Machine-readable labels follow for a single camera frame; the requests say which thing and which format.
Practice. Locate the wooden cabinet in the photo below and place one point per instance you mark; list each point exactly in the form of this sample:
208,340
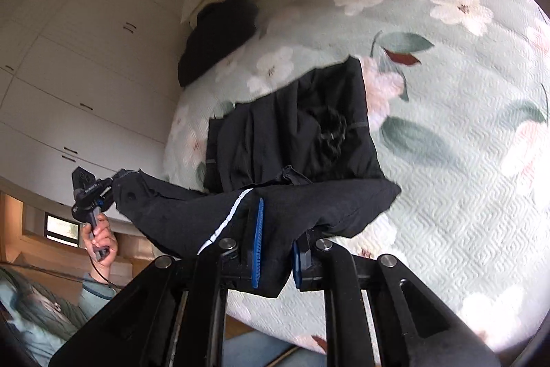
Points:
129,251

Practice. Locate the folded black clothes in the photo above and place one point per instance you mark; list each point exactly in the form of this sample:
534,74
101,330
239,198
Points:
215,40

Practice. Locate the small framed window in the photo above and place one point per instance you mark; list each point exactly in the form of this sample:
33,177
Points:
62,230

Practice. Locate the person's left forearm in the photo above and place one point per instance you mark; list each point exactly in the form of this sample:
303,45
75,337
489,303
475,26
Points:
96,289

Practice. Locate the person's left hand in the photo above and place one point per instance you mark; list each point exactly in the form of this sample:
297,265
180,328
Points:
103,236

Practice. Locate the person's light blue top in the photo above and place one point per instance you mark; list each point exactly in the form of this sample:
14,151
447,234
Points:
38,315

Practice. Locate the black hooded jacket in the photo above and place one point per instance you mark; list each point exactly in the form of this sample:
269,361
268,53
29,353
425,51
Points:
279,135

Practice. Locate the white wardrobe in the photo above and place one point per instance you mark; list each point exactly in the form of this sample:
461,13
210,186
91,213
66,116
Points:
64,70

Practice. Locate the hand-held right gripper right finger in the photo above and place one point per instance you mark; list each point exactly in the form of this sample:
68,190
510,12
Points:
300,268

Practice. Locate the person's blue jeans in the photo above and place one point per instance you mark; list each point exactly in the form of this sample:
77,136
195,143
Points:
266,350

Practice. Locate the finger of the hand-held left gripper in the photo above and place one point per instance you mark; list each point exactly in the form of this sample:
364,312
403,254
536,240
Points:
112,182

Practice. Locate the green floral bedspread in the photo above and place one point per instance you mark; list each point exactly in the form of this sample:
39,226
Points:
451,178

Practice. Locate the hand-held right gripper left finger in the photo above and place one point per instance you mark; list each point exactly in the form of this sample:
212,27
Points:
257,242

